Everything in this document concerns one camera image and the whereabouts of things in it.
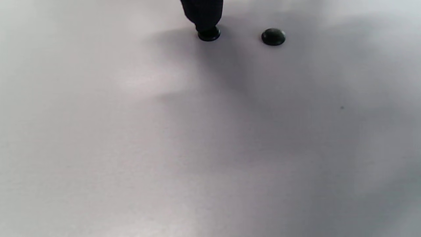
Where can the person's right hand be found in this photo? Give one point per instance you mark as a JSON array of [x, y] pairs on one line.
[[202, 13]]

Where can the round black go stone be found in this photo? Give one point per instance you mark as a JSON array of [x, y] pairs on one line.
[[273, 37], [210, 37]]

